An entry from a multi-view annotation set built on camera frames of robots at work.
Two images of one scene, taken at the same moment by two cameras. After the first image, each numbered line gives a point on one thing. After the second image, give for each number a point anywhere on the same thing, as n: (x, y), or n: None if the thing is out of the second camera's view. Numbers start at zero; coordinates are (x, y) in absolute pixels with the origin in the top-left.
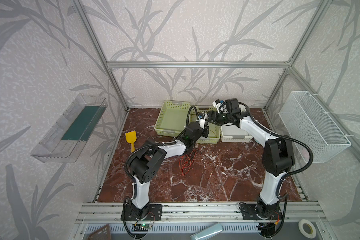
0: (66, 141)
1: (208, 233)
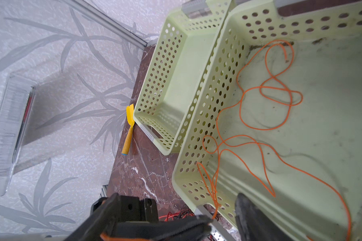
0: (13, 117)
1: None
